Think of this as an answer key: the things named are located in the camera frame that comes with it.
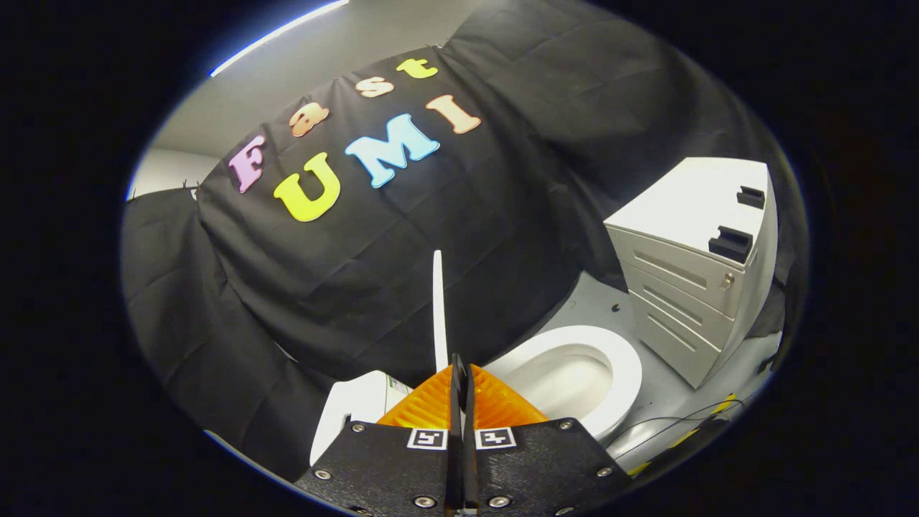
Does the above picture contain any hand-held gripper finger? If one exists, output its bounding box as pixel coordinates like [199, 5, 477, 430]
[463, 363, 633, 517]
[294, 353, 462, 517]

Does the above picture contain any white toilet lid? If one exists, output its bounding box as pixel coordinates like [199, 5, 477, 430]
[432, 249, 450, 375]

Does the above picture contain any white toilet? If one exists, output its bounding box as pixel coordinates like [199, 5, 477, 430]
[309, 325, 644, 467]

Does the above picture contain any black backdrop cloth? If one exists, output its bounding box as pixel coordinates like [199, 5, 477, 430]
[120, 0, 799, 483]

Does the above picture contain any yellow black floor tape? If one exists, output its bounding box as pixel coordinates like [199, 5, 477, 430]
[625, 393, 740, 476]

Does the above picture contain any white drawer cabinet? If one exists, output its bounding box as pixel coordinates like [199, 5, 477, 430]
[604, 157, 780, 391]

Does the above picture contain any thin black cable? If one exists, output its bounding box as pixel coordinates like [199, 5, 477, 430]
[609, 399, 744, 455]

